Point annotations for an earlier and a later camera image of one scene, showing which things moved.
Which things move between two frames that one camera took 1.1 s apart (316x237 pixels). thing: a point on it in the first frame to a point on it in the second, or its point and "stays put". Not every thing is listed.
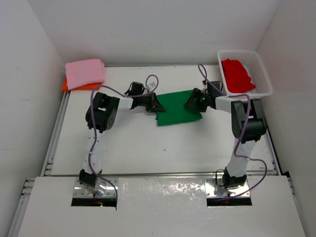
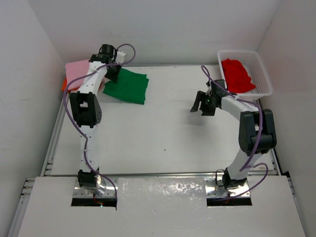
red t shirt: [237, 78] stays put
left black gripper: [154, 106] to [114, 77]
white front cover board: [161, 207] stays put
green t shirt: [175, 111] to [130, 86]
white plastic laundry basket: [252, 61] stays put
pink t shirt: [82, 73] stays put
